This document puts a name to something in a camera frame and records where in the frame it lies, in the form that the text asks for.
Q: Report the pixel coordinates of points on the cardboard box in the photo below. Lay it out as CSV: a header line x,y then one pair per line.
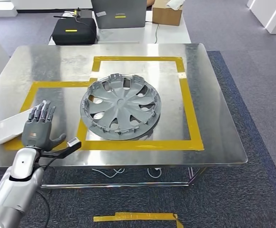
x,y
166,17

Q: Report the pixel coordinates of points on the large yellow tape frame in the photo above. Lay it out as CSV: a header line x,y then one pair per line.
x,y
190,110

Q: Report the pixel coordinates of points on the white table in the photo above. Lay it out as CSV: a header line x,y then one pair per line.
x,y
171,34

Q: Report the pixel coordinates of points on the steel workbench table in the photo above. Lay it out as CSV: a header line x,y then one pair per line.
x,y
212,110

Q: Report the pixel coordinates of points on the grey wheel hubcap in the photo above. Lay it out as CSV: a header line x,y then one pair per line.
x,y
120,104

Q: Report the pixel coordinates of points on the yellow floor tape square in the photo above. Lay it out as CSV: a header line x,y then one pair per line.
x,y
140,216

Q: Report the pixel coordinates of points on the white crumpled paper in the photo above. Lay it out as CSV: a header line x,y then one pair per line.
x,y
175,3

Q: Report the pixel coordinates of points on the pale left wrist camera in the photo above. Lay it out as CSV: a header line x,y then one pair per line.
x,y
73,143

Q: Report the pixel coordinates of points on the small yellow tape frame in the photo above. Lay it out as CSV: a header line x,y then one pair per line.
x,y
57,84

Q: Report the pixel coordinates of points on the black case yellow stripe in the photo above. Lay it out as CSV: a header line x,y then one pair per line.
x,y
73,34

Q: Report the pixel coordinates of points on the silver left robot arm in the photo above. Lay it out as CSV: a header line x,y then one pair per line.
x,y
17,188

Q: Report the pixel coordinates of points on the white curved plastic part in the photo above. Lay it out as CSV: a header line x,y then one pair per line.
x,y
7,129

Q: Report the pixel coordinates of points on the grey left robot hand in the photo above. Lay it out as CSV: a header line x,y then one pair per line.
x,y
36,133

